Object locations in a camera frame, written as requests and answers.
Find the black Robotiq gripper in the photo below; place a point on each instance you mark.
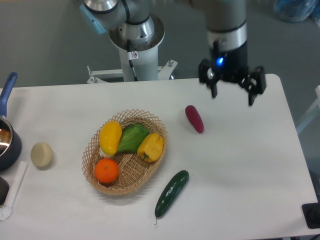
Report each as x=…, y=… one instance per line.
x=232, y=66

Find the yellow mango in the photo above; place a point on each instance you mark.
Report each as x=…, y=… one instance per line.
x=109, y=137

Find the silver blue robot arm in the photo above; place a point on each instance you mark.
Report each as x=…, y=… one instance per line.
x=225, y=20

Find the woven wicker basket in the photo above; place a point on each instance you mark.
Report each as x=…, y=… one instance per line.
x=133, y=170

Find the purple sweet potato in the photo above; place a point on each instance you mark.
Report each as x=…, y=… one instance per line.
x=194, y=118

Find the blue plastic bag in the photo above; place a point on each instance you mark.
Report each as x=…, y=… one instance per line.
x=294, y=11

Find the yellow bell pepper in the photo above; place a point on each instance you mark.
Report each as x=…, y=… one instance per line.
x=151, y=148

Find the green bok choy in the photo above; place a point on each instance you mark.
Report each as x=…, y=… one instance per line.
x=131, y=138

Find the dark green cucumber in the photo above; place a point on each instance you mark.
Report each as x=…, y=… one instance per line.
x=170, y=193

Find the black device at edge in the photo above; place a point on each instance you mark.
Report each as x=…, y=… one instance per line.
x=311, y=212

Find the orange fruit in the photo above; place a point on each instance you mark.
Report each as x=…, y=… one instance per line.
x=106, y=171

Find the beige potato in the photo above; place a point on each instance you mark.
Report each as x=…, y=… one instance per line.
x=41, y=154

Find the dark blue saucepan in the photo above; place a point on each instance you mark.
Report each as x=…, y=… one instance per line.
x=10, y=141

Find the dark round object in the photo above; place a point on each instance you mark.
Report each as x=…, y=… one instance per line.
x=4, y=189

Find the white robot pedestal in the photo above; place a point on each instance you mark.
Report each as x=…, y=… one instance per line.
x=138, y=48

